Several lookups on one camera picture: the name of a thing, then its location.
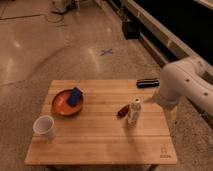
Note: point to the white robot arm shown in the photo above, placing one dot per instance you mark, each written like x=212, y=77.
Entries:
x=184, y=78

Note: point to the white bottle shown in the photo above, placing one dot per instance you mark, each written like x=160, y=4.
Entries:
x=134, y=112

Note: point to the grey metal rail frame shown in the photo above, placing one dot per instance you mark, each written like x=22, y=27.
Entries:
x=157, y=38

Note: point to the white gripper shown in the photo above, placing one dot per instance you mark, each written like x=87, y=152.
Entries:
x=171, y=112

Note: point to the black rectangular object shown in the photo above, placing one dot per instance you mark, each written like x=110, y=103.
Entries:
x=147, y=83

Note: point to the white plastic cup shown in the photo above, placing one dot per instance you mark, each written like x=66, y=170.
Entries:
x=44, y=126

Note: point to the brown oblong object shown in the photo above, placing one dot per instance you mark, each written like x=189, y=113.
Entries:
x=123, y=111

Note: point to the black box on floor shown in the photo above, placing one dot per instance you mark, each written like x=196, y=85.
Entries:
x=130, y=30

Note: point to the orange plate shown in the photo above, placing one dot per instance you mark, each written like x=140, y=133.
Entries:
x=60, y=104

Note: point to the blue sponge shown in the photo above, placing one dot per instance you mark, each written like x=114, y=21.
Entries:
x=74, y=96

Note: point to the wooden table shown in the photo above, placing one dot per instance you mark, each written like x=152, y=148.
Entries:
x=97, y=136

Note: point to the white object with cables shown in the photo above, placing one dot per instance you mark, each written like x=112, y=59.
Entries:
x=62, y=6

